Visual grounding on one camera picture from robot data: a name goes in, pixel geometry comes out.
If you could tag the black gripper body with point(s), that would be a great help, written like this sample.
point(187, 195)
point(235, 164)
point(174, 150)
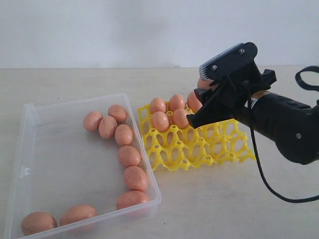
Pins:
point(231, 98)

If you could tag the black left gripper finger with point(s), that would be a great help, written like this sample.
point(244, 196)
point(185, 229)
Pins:
point(204, 95)

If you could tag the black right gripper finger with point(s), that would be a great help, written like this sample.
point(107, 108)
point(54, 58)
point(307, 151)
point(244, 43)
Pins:
point(206, 115)

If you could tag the brown egg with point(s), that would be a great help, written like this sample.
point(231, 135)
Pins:
point(160, 121)
point(77, 213)
point(204, 84)
point(118, 112)
point(123, 135)
point(107, 127)
point(129, 156)
point(176, 102)
point(193, 103)
point(157, 105)
point(92, 120)
point(131, 198)
point(37, 222)
point(135, 178)

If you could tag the brown egg second row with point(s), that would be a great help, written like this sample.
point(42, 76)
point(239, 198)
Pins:
point(179, 118)

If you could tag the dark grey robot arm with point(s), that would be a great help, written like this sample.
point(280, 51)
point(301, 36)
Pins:
point(291, 125)

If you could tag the yellow plastic egg tray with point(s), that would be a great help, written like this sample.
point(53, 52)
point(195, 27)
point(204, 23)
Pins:
point(188, 148)

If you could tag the clear plastic box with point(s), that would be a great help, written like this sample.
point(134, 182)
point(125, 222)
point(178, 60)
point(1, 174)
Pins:
point(59, 165)

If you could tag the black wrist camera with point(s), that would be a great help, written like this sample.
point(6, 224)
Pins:
point(236, 64)

